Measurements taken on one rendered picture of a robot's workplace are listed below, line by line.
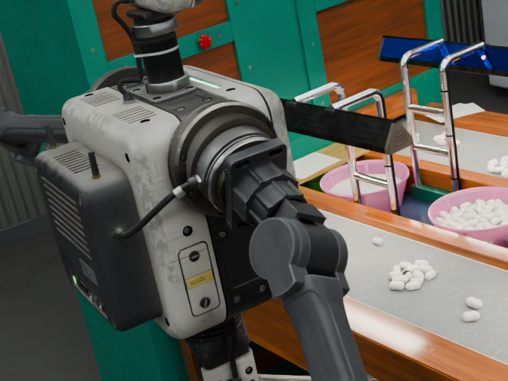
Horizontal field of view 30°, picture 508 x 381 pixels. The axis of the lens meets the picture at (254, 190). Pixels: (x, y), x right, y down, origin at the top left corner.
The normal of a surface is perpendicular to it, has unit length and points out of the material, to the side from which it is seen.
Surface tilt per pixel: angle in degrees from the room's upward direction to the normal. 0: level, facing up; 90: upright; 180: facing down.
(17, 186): 90
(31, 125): 47
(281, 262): 58
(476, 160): 0
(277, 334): 90
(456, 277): 0
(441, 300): 0
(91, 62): 90
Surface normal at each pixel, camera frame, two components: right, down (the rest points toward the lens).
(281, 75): 0.59, 0.19
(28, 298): -0.18, -0.91
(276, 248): -0.71, -0.16
